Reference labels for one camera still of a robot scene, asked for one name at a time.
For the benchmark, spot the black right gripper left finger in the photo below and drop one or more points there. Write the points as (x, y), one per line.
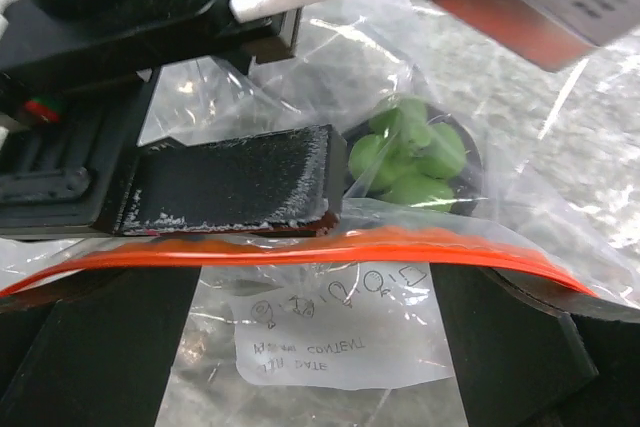
(93, 349)

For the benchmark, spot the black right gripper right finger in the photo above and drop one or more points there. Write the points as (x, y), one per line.
(528, 352)

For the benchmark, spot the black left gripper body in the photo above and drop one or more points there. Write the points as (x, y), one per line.
(77, 80)

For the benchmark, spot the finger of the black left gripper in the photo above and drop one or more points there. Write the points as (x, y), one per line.
(286, 183)

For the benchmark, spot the dark round fake fruit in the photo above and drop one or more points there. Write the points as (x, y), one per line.
(413, 154)

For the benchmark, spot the clear zip top bag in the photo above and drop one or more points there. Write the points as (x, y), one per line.
(344, 329)

